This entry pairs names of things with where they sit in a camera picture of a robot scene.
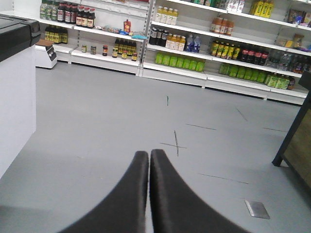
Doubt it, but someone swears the small white box cabinet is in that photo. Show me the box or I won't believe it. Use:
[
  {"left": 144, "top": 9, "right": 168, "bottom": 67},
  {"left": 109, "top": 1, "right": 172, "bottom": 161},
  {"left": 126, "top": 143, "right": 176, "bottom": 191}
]
[{"left": 35, "top": 39, "right": 57, "bottom": 69}]

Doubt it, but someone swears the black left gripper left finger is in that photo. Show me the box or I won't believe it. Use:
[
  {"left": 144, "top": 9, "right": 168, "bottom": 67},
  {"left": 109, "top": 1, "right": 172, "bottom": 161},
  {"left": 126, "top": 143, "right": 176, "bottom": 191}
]
[{"left": 61, "top": 151, "right": 149, "bottom": 233}]

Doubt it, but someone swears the black wooden produce stand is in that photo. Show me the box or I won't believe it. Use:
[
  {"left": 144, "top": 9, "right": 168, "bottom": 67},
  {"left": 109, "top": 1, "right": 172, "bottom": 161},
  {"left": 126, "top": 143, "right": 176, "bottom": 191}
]
[{"left": 272, "top": 71, "right": 311, "bottom": 188}]

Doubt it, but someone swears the white counter with black top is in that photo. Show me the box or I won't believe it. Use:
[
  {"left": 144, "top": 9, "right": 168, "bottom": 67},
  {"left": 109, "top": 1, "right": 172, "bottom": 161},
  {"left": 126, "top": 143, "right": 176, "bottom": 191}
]
[{"left": 0, "top": 14, "right": 41, "bottom": 175}]

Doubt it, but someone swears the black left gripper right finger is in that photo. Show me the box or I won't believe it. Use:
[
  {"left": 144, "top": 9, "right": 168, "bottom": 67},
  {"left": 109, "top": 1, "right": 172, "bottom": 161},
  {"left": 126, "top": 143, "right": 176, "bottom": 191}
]
[{"left": 150, "top": 149, "right": 247, "bottom": 233}]

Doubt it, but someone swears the metal floor socket plate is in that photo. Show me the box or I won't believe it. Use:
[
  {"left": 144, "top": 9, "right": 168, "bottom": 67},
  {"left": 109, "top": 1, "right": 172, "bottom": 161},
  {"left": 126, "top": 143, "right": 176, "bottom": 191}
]
[{"left": 244, "top": 200, "right": 270, "bottom": 219}]

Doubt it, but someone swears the white supermarket shelf unit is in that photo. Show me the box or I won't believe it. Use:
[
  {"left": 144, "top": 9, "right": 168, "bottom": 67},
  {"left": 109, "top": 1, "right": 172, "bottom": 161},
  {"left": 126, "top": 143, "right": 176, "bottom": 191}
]
[{"left": 36, "top": 0, "right": 311, "bottom": 106}]

